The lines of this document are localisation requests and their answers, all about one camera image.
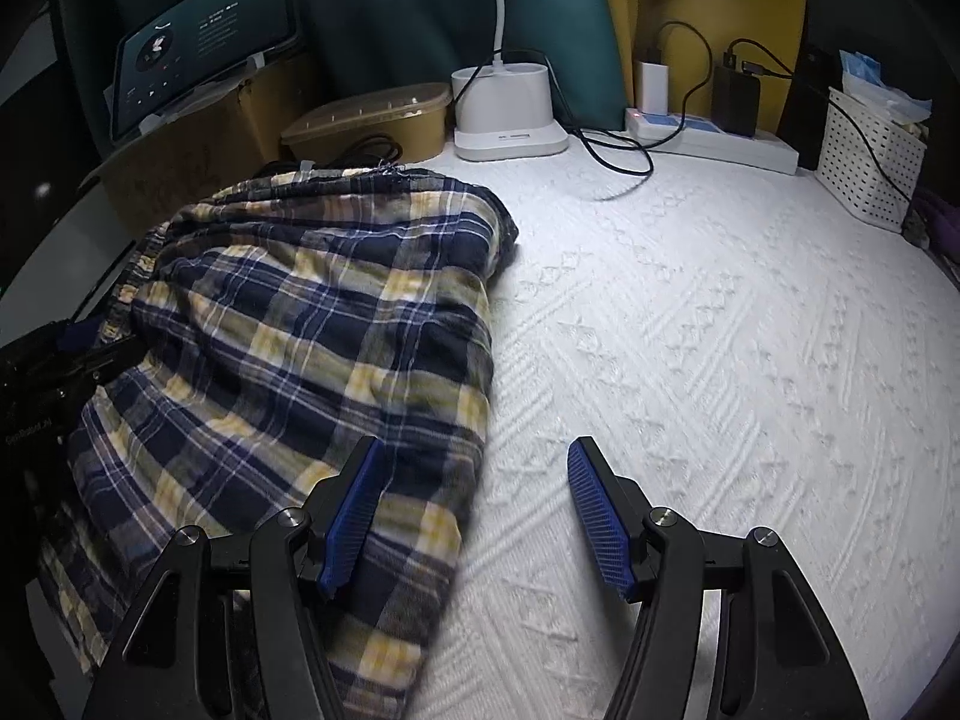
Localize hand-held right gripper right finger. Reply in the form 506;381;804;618
566;435;871;720

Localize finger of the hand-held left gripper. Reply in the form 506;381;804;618
64;319;145;385

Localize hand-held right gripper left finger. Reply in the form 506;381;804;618
81;435;387;720

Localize plaid pants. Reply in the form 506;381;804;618
37;165;522;720

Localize cardboard box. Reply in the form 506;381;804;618
79;52;323;241

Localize black tablet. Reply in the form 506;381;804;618
111;0;305;143

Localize brown lidded plastic container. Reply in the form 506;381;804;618
281;82;453;166

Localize white power strip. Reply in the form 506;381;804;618
626;106;800;175

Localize white desk lamp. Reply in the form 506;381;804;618
450;0;571;162

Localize white charger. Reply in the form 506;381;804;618
639;49;670;115

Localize black charger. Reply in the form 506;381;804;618
711;52;762;138

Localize teal curtain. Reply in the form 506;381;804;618
60;0;627;158

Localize white perforated basket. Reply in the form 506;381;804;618
816;86;931;233

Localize purple cloth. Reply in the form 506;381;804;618
904;187;960;271

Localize blue plastic packet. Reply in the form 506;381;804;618
838;49;935;125

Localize black coiled cable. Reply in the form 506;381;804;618
259;133;410;173

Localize black lamp cable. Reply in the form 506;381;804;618
551;52;653;179

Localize black cable over basket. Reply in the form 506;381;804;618
726;36;916;200

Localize black white-charger cable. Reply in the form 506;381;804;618
652;21;713;140

